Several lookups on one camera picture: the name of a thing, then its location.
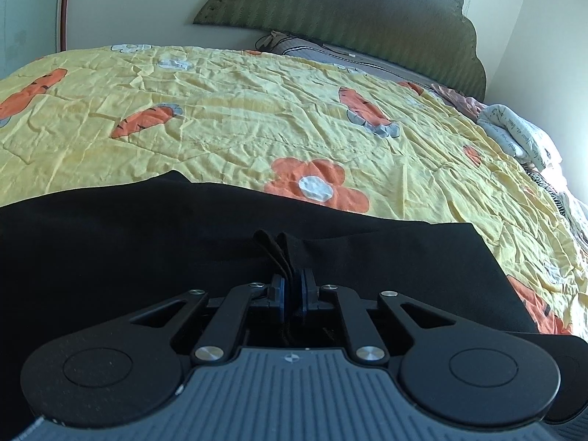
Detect black white striped cloth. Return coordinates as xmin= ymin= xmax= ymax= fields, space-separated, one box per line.
xmin=523 ymin=169 xmax=588 ymax=242

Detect grey patterned pillow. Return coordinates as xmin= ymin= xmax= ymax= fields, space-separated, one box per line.
xmin=254 ymin=30 xmax=435 ymax=89

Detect black pants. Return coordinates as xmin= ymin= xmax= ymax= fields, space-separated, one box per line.
xmin=0 ymin=170 xmax=539 ymax=441

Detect floral glass wardrobe door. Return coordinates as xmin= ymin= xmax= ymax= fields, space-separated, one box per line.
xmin=0 ymin=0 xmax=73 ymax=80

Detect yellow floral blanket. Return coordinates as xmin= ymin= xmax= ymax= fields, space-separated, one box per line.
xmin=0 ymin=43 xmax=588 ymax=337

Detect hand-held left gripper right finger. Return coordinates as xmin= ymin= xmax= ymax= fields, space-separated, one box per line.
xmin=300 ymin=269 xmax=462 ymax=365

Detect pink cloth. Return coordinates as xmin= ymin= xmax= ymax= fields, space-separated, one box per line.
xmin=429 ymin=82 xmax=484 ymax=119

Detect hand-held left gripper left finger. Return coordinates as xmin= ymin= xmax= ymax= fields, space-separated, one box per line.
xmin=129 ymin=275 xmax=289 ymax=365

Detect white printed cloth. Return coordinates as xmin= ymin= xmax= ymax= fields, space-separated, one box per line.
xmin=477 ymin=103 xmax=565 ymax=174

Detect green padded headboard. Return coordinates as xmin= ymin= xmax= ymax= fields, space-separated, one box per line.
xmin=192 ymin=0 xmax=488 ymax=102

